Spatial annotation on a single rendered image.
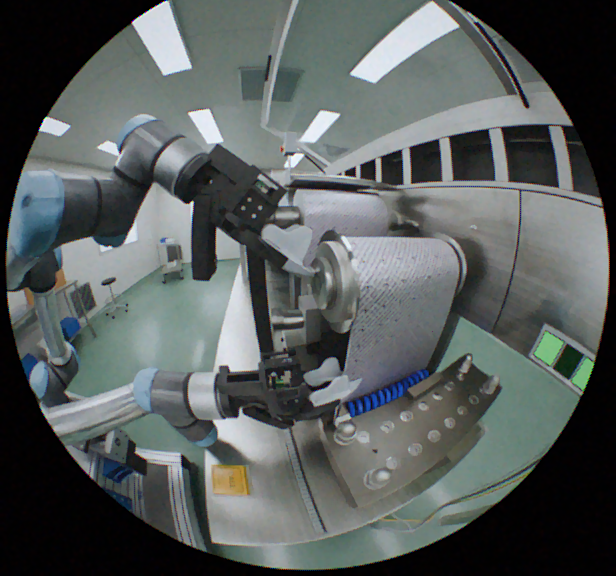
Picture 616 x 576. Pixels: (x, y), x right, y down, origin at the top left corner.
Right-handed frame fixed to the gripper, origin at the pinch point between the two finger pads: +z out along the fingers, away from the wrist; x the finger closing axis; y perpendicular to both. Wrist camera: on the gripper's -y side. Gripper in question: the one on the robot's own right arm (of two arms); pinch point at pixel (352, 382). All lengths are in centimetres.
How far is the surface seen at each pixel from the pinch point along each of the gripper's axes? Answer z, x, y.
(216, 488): -28.3, -12.2, -16.5
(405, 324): 7.8, -0.3, 10.2
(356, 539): 3, -53, -109
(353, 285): -2.7, -0.4, 18.1
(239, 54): -36, 106, 171
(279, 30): -10, 20, 83
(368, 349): 1.3, -0.3, 7.5
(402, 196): 30, 27, 33
